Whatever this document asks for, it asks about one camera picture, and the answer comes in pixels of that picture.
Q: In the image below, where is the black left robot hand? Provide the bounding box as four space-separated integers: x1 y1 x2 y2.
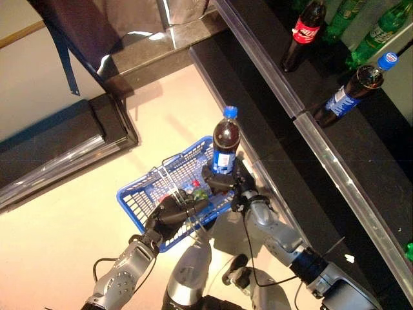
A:
141 192 210 250

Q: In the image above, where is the dark framed glass door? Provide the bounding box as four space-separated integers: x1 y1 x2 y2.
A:
27 0 123 70

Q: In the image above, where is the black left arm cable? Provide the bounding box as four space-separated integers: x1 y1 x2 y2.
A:
92 257 119 284

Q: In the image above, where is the silver right robot leg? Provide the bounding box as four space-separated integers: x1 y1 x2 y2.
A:
221 254 291 310

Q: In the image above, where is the black drink display shelf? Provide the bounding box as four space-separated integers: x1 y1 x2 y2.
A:
188 0 413 310

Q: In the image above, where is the blue plastic shopping basket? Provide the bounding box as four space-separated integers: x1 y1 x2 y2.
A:
116 135 246 253

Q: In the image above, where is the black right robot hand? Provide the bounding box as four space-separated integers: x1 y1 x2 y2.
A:
201 161 259 203

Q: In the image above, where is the cola bottle blue label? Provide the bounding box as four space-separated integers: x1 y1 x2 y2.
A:
311 50 399 129
211 105 242 177

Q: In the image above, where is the cola bottle red label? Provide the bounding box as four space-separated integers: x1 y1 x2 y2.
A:
279 0 327 74

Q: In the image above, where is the dark glass-front display cabinet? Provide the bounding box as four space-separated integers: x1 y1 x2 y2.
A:
0 93 139 214

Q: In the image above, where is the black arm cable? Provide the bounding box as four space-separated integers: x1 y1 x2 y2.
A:
241 211 299 289
92 257 119 284

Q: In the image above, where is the dark blue hanging strap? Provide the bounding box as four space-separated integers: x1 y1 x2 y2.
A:
53 30 81 97

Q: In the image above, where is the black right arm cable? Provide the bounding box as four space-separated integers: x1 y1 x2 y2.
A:
241 211 299 289

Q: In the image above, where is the clear shelf front rail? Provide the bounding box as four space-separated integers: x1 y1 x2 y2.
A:
292 111 413 303
211 0 306 120

